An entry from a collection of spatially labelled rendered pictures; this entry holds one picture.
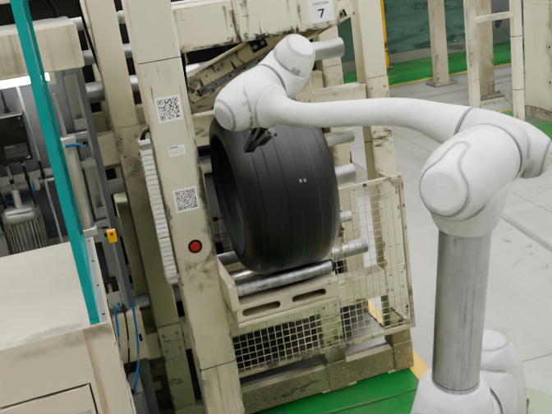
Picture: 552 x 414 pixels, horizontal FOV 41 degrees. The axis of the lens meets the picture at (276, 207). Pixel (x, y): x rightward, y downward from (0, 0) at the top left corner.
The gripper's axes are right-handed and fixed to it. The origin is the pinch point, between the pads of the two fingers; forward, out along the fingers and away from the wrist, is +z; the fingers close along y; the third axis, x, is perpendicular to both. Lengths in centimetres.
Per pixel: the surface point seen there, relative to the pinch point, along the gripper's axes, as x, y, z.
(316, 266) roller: 29, 23, 44
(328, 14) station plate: 50, -55, 11
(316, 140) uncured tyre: 25.3, -3.7, 8.7
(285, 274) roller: 18, 23, 46
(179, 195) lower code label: -12.7, -4.9, 34.6
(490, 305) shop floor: 176, 25, 150
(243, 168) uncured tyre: 2.5, -1.3, 16.0
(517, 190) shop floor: 310, -73, 230
